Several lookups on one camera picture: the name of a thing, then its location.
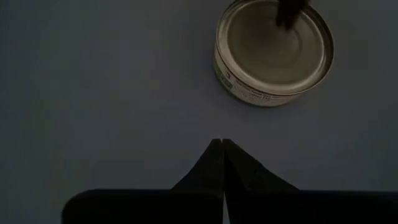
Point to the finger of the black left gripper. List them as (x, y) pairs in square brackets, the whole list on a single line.
[(289, 12)]

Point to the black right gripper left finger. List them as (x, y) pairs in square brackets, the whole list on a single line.
[(199, 193)]

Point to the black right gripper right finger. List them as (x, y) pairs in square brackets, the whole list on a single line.
[(258, 193)]

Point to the green Bumble Bee tuna can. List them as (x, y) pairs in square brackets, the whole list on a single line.
[(273, 62)]

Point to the blue table mat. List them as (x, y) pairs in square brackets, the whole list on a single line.
[(109, 93)]

